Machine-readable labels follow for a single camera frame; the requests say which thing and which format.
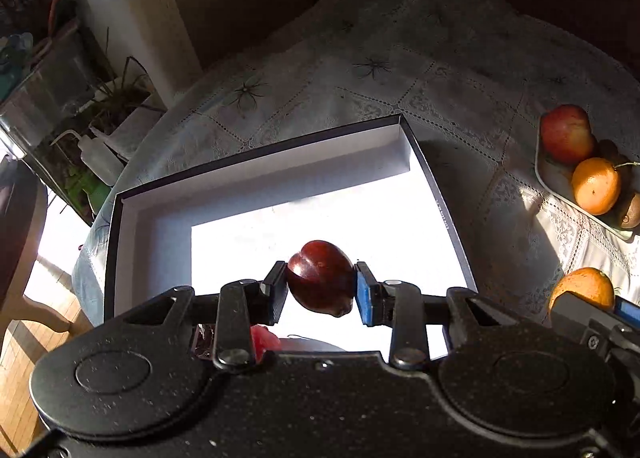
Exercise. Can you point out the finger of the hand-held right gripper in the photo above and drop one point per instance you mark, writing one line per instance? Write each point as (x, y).
(627, 312)
(585, 323)

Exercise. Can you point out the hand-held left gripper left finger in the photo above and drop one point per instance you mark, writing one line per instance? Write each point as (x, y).
(277, 295)

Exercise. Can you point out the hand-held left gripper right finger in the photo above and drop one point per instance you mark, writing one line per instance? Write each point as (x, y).
(364, 299)

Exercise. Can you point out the small orange tangerine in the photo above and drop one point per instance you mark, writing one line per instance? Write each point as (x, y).
(587, 283)

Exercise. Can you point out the dark red plum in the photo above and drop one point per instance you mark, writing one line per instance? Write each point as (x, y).
(320, 278)

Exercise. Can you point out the red round fruit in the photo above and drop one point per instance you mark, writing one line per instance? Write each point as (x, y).
(263, 340)

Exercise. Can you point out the dark brown mangosteen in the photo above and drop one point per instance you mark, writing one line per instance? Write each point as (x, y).
(202, 340)

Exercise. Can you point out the black box with white inside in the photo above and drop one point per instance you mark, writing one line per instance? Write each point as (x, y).
(225, 188)

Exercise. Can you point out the brown kiwi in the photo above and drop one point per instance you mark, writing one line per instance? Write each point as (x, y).
(630, 212)

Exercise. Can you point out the large orange with stem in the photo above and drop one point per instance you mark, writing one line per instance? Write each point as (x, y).
(596, 186)

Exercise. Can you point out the grey fruit tray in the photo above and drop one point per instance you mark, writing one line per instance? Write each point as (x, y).
(555, 177)

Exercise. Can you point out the red yellow apple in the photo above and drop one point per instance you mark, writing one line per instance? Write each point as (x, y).
(567, 132)

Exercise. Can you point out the green plastic item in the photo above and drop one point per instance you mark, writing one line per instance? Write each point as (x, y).
(87, 190)

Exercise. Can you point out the white plant pot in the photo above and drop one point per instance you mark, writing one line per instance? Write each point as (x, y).
(132, 130)

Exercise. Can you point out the white squeeze bottle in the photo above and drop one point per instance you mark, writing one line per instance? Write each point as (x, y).
(97, 160)

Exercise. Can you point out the white lace tablecloth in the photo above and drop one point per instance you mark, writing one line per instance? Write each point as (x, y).
(425, 62)

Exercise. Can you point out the green spider plant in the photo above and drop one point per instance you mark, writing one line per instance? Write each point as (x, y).
(117, 87)

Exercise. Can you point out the wooden chair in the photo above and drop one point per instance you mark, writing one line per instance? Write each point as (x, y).
(20, 238)

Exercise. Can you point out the glass tank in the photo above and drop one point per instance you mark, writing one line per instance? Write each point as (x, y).
(50, 87)

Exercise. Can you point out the orange tube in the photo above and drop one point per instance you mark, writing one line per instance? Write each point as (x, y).
(54, 2)

